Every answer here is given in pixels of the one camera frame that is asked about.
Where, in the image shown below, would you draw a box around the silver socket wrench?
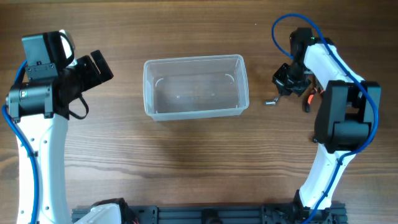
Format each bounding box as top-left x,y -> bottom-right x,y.
264,96 -> 280,106

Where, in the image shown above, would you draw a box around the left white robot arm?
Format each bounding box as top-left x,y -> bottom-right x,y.
2,50 -> 113,223

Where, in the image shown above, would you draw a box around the clear plastic container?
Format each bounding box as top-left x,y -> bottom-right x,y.
143,54 -> 249,121

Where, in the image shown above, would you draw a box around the left blue cable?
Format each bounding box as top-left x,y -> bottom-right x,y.
1,60 -> 40,224

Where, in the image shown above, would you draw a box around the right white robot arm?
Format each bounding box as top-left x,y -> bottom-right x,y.
272,27 -> 381,223

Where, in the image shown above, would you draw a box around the right blue cable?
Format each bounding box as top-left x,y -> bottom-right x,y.
271,13 -> 379,224

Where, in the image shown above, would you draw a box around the orange black needle-nose pliers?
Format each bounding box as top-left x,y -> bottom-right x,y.
304,88 -> 324,113

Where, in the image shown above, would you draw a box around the blue cable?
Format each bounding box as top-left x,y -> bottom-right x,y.
271,13 -> 379,224
1,60 -> 40,224

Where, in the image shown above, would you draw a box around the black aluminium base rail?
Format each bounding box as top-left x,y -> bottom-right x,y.
72,202 -> 348,224

